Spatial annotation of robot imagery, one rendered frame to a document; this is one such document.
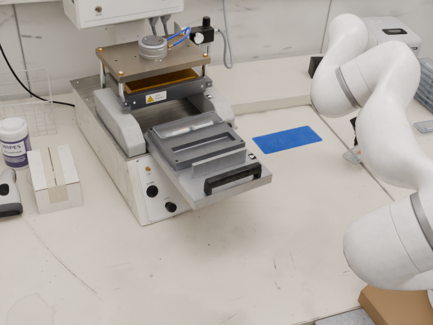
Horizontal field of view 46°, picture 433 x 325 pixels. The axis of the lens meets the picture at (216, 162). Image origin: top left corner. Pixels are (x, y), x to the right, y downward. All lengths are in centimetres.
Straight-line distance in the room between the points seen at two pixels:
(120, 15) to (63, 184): 50
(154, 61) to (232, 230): 51
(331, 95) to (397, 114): 17
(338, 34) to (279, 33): 100
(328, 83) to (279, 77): 95
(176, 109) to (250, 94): 44
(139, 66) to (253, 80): 71
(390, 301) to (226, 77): 110
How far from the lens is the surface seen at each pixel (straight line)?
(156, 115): 153
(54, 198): 147
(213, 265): 134
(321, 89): 112
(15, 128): 159
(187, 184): 122
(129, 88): 141
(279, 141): 177
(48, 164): 153
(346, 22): 121
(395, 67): 106
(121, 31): 159
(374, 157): 95
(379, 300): 128
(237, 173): 120
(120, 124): 137
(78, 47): 196
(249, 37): 212
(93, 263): 136
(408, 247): 84
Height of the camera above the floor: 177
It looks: 38 degrees down
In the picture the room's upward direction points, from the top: 4 degrees clockwise
